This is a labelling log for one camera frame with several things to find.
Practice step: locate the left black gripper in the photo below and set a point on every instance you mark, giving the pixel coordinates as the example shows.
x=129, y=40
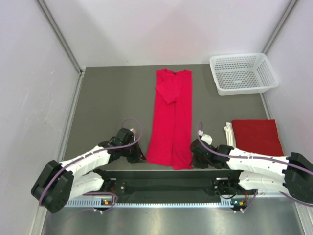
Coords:
x=138, y=154

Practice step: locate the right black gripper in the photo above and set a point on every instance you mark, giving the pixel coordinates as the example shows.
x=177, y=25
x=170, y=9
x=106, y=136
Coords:
x=195, y=163

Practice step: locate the bright pink-red t shirt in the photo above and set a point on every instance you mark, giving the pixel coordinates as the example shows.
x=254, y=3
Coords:
x=172, y=120

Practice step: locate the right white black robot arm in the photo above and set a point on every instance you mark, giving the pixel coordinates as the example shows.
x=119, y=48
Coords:
x=292, y=175

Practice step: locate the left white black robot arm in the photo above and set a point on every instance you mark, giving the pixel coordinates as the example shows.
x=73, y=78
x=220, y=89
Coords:
x=74, y=168

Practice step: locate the folded white t shirt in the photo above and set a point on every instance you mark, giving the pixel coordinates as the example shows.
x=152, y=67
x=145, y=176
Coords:
x=230, y=137

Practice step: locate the folded dark red t shirt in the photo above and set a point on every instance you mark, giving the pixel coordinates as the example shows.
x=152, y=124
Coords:
x=257, y=136

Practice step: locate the white plastic basket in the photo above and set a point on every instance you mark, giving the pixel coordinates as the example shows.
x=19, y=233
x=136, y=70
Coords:
x=247, y=73

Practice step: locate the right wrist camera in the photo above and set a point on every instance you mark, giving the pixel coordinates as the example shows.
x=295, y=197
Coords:
x=205, y=137

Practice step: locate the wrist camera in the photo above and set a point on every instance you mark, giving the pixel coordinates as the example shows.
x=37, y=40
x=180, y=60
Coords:
x=133, y=130
x=205, y=137

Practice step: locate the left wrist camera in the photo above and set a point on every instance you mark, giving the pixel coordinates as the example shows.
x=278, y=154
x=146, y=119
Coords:
x=133, y=130

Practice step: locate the aluminium front rail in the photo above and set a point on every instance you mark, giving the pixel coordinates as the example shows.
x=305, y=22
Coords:
x=64, y=189

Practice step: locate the left aluminium corner post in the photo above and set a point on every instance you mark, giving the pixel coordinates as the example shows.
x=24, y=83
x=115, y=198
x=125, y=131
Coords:
x=59, y=35

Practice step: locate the aluminium corner post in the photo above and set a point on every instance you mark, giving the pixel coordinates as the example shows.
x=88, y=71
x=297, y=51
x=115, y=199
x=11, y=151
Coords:
x=59, y=35
x=279, y=26

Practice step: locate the right aluminium corner post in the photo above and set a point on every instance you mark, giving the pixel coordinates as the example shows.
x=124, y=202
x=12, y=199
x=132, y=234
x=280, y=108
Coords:
x=279, y=26

